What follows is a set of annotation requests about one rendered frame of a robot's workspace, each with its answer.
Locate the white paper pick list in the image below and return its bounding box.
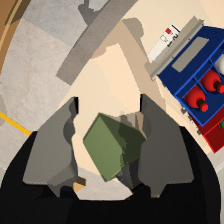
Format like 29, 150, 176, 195
147, 22, 182, 64

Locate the red plastic bottle crate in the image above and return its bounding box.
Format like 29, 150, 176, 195
188, 106, 224, 154

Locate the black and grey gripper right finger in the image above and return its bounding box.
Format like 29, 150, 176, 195
138, 93, 221, 224

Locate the blue crate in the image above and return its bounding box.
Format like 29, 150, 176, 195
157, 26, 224, 127

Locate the green bottle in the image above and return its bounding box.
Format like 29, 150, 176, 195
219, 119, 224, 128

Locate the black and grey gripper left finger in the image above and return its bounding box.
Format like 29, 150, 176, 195
0, 96, 79, 224

